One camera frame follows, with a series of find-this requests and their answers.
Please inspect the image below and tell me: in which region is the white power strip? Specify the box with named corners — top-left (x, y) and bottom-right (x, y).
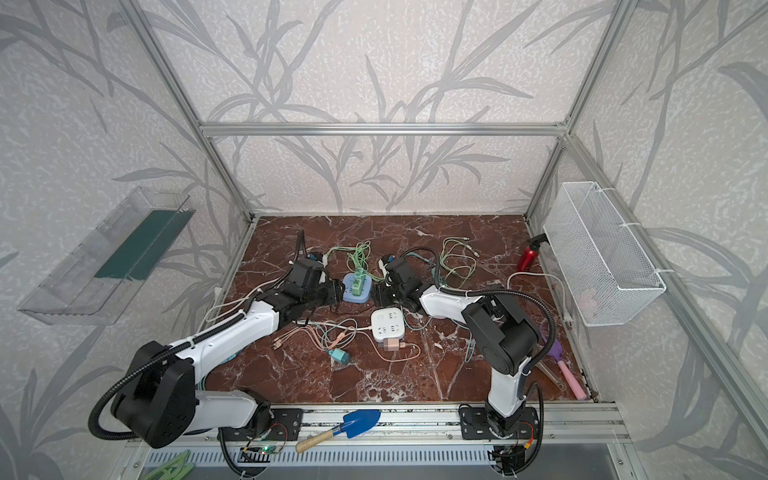
top-left (371, 307), bottom-right (405, 343)

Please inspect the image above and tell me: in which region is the pink plug adapter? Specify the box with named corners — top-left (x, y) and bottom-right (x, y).
top-left (382, 338), bottom-right (402, 352)

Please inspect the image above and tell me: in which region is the teal plug adapter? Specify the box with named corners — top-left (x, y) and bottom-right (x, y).
top-left (329, 348), bottom-right (351, 365)

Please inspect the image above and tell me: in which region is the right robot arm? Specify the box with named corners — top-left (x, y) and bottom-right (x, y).
top-left (372, 256), bottom-right (556, 430)

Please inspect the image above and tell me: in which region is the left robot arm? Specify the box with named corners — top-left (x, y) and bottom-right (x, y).
top-left (87, 258), bottom-right (345, 449)

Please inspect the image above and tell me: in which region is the green plug adapter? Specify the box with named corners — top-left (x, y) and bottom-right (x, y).
top-left (351, 269), bottom-right (367, 296)

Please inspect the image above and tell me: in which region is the blue power strip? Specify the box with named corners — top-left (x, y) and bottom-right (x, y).
top-left (342, 273), bottom-right (373, 304)

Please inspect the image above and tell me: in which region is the red spray bottle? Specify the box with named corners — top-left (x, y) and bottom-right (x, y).
top-left (516, 233), bottom-right (548, 272)

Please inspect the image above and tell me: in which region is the blue toy shovel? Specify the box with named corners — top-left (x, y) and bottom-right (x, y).
top-left (295, 409), bottom-right (381, 453)

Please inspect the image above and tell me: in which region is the purple plastic toy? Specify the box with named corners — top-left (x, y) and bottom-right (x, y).
top-left (547, 339), bottom-right (588, 401)

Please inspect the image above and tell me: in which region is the green plastic clip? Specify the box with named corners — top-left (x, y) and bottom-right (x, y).
top-left (142, 450), bottom-right (195, 480)

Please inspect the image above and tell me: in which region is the pink multi-head cable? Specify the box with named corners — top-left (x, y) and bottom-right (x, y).
top-left (271, 323), bottom-right (421, 364)

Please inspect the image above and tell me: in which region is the light green cable bundle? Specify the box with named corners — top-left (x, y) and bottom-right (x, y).
top-left (326, 239), bottom-right (385, 283)

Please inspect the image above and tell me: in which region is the white power cord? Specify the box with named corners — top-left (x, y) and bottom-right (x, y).
top-left (197, 275), bottom-right (289, 331)

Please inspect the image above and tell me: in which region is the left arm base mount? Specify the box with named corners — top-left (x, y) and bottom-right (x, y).
top-left (223, 408), bottom-right (304, 442)

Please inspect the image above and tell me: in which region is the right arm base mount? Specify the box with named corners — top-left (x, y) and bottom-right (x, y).
top-left (458, 404), bottom-right (540, 442)

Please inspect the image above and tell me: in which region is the white wire mesh basket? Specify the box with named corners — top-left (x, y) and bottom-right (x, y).
top-left (543, 181), bottom-right (666, 327)

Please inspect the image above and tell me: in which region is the clear plastic wall tray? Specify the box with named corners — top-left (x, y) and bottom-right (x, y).
top-left (18, 187), bottom-right (195, 326)

